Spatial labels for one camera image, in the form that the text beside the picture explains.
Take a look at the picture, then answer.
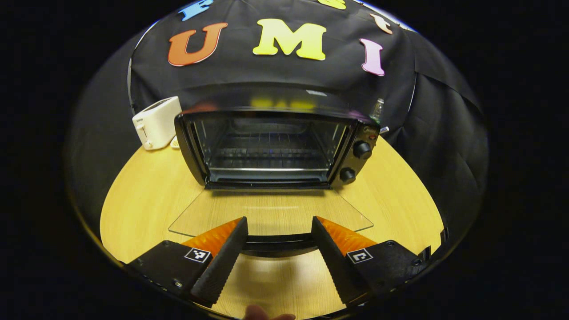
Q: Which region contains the black electric oven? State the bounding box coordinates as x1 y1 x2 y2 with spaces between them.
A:
168 107 381 258

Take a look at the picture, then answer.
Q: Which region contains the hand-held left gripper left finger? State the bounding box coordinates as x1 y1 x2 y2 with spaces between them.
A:
127 217 248 308

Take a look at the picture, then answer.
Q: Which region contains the white toaster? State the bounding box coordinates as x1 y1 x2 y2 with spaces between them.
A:
132 96 183 151

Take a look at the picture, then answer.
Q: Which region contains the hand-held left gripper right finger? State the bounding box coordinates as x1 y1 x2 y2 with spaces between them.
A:
311 216 428 308

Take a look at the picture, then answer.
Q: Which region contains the black backdrop cloth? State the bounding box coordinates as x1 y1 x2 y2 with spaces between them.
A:
67 0 489 249

